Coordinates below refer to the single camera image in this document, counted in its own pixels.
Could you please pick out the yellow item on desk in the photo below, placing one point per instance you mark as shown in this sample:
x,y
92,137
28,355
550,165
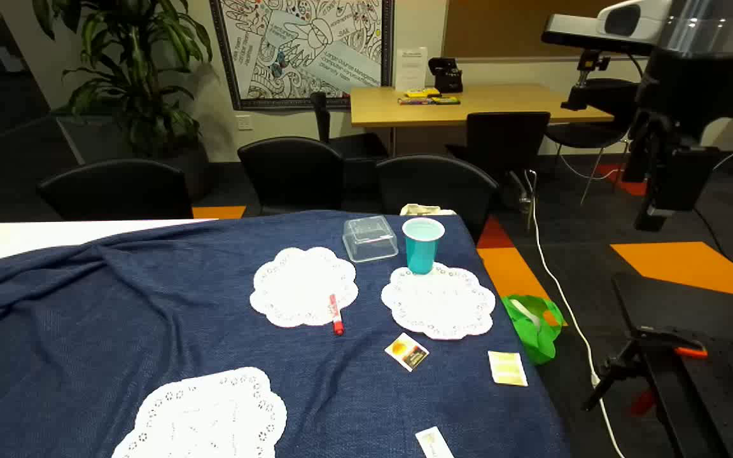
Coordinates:
x,y
429,96

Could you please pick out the black chair middle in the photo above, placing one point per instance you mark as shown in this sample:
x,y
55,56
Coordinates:
x,y
290,173

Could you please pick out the white doily under marker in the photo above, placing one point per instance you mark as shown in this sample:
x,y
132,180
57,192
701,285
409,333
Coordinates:
x,y
298,285

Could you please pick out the clear plastic container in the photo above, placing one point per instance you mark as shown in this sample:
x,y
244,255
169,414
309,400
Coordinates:
x,y
370,240

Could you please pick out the white doily front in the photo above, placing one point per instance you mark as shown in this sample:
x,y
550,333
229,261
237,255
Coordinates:
x,y
216,414

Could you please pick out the red and white marker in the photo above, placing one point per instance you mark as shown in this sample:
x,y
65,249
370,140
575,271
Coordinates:
x,y
336,318

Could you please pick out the black phone on desk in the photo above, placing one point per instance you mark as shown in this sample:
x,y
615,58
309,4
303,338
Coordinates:
x,y
445,75

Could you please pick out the wooden desk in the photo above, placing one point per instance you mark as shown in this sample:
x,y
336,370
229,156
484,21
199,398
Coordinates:
x,y
377,108

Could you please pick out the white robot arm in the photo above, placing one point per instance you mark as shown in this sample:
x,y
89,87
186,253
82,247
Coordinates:
x,y
686,87

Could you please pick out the white packet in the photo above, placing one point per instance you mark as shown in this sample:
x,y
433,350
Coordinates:
x,y
433,444

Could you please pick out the white doily near cup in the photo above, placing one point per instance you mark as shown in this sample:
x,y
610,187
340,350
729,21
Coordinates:
x,y
445,302

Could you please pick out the framed whiteboard drawing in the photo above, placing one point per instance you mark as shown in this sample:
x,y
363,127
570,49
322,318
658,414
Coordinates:
x,y
280,52

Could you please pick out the orange black clamp near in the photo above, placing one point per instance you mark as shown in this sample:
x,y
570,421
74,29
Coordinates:
x,y
658,357

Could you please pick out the black chair right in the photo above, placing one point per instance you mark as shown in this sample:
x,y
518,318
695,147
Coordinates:
x,y
435,180

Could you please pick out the potted green plant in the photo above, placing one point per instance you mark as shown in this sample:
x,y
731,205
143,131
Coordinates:
x,y
136,58

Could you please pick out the blue denim table cloth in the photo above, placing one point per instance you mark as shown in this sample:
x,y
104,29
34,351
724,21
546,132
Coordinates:
x,y
88,332

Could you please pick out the green plastic bag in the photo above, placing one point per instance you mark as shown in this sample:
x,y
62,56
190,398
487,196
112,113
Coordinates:
x,y
538,324

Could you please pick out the black chair at desk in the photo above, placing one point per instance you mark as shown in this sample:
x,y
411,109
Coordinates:
x,y
501,140

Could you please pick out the pale yellow packet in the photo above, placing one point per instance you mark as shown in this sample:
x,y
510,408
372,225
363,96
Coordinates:
x,y
508,366

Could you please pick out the teal plastic cup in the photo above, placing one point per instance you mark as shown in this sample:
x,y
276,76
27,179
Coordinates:
x,y
421,243

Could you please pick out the black chair left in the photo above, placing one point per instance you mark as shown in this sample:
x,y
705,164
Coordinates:
x,y
117,188

